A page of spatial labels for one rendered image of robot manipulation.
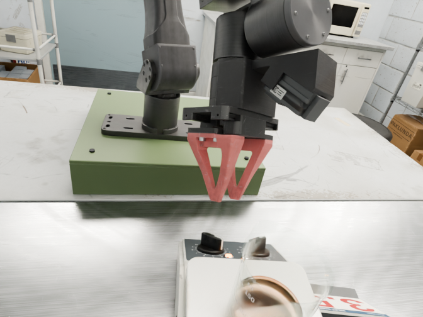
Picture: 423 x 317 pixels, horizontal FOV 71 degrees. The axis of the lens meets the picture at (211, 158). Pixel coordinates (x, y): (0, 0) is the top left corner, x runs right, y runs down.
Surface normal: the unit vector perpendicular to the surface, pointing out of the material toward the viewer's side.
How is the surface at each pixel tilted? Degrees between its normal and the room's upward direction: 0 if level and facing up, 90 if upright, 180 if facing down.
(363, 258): 0
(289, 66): 71
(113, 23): 90
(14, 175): 0
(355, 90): 90
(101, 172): 90
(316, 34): 62
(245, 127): 66
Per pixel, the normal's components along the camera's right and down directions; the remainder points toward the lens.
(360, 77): 0.18, 0.55
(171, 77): 0.55, 0.45
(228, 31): -0.47, -0.02
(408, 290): 0.15, -0.83
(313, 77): -0.68, -0.04
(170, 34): 0.56, 0.10
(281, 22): -0.78, 0.39
